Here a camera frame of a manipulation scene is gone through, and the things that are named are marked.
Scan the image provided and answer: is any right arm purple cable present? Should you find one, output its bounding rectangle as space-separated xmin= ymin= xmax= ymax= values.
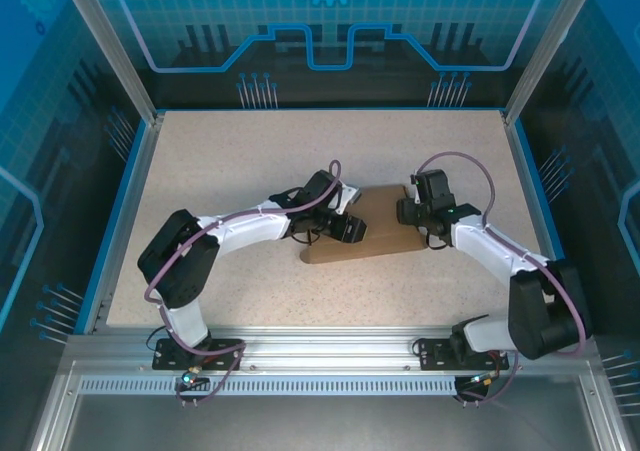
xmin=417 ymin=151 xmax=587 ymax=408

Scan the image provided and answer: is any long aluminium mounting rail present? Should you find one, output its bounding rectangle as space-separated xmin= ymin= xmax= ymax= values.
xmin=64 ymin=326 xmax=599 ymax=373

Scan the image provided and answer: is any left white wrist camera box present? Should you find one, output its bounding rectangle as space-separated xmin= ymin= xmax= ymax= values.
xmin=327 ymin=183 xmax=361 ymax=216

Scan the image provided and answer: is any right connector with green light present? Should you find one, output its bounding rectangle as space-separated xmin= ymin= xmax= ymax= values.
xmin=469 ymin=370 xmax=503 ymax=390

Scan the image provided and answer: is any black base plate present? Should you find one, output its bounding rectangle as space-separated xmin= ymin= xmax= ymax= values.
xmin=152 ymin=337 xmax=246 ymax=372
xmin=416 ymin=337 xmax=510 ymax=372

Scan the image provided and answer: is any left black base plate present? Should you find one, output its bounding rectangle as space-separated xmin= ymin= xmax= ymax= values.
xmin=152 ymin=337 xmax=246 ymax=372

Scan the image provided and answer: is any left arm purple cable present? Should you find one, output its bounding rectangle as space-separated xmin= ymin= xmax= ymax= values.
xmin=143 ymin=158 xmax=344 ymax=408

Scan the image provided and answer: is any grey metal tray frame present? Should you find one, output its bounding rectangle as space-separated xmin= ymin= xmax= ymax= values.
xmin=27 ymin=360 xmax=629 ymax=451

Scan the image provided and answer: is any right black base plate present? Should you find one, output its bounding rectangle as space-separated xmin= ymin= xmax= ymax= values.
xmin=416 ymin=337 xmax=510 ymax=372

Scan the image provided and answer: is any right aluminium frame post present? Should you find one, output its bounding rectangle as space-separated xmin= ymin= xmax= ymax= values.
xmin=501 ymin=0 xmax=594 ymax=126

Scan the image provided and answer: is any brown cardboard paper box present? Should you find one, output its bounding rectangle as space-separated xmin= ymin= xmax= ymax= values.
xmin=299 ymin=184 xmax=427 ymax=265

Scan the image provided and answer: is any slotted grey cable duct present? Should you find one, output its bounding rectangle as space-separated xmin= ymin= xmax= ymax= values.
xmin=78 ymin=376 xmax=459 ymax=396

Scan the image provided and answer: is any blue table border frame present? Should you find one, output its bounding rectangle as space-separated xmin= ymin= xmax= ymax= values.
xmin=74 ymin=106 xmax=592 ymax=336

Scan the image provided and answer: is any left aluminium frame post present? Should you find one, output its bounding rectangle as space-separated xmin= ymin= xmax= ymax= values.
xmin=53 ymin=0 xmax=167 ymax=126

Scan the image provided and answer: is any aluminium frame post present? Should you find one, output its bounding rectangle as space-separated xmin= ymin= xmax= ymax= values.
xmin=53 ymin=0 xmax=167 ymax=126
xmin=501 ymin=0 xmax=594 ymax=126

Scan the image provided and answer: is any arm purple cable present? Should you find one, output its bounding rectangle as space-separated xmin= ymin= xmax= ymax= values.
xmin=143 ymin=158 xmax=344 ymax=408
xmin=417 ymin=151 xmax=587 ymax=408

